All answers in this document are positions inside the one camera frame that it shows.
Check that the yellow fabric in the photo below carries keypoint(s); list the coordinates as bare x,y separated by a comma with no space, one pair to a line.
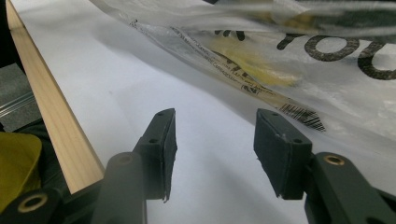
17,161

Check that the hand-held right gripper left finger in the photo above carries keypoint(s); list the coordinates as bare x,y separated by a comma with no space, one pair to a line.
158,155

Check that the clear plastic bag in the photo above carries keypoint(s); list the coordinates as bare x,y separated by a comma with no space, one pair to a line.
342,93

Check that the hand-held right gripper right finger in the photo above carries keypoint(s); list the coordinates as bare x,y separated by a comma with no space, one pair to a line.
280,155

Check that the metal floor rail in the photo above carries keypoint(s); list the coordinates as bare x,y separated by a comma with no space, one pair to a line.
15,104

